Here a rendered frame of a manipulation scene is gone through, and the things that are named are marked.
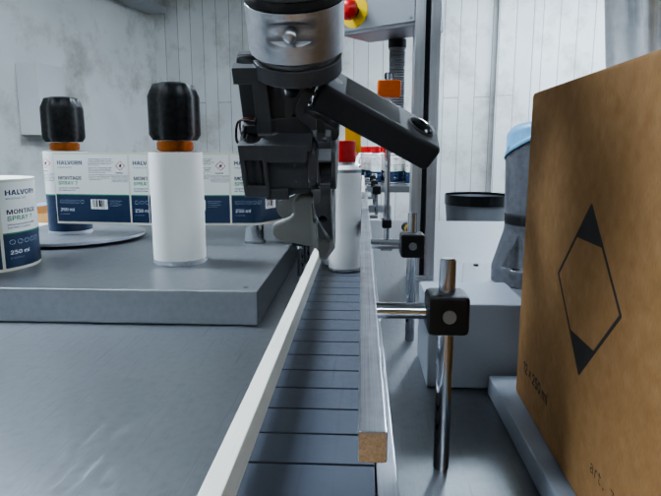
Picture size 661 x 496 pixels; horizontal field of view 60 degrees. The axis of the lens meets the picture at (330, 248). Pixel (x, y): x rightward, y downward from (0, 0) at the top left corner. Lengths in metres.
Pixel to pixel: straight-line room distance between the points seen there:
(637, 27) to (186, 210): 0.68
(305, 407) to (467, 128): 5.19
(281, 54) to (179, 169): 0.55
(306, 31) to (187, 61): 5.90
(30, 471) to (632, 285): 0.44
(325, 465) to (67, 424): 0.28
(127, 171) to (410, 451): 0.90
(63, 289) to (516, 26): 5.00
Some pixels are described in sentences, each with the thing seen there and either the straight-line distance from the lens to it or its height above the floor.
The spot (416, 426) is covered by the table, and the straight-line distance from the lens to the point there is 0.54.
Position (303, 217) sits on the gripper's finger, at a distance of 0.54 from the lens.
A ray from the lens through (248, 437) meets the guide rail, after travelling 0.35.
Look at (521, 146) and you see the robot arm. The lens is 0.84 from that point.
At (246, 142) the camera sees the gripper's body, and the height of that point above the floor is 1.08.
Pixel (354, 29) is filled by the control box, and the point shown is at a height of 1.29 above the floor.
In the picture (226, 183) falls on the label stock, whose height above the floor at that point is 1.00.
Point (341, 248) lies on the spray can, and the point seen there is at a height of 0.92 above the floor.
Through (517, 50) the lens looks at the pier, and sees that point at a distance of 5.51.
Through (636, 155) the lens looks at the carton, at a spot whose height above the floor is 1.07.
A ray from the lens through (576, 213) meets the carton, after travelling 0.41.
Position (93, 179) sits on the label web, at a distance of 1.29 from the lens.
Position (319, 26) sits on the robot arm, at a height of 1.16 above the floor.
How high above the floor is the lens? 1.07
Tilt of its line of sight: 10 degrees down
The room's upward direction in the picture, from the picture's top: straight up
